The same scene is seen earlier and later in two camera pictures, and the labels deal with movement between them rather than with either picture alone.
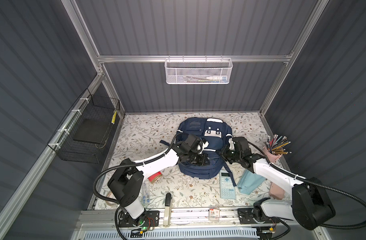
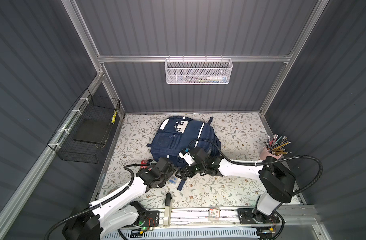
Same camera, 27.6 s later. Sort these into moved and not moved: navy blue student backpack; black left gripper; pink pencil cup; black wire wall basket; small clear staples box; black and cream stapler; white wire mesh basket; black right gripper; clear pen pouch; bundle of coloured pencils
Moved: navy blue student backpack; black left gripper; black right gripper; clear pen pouch
Not moved: small clear staples box; white wire mesh basket; black wire wall basket; bundle of coloured pencils; pink pencil cup; black and cream stapler
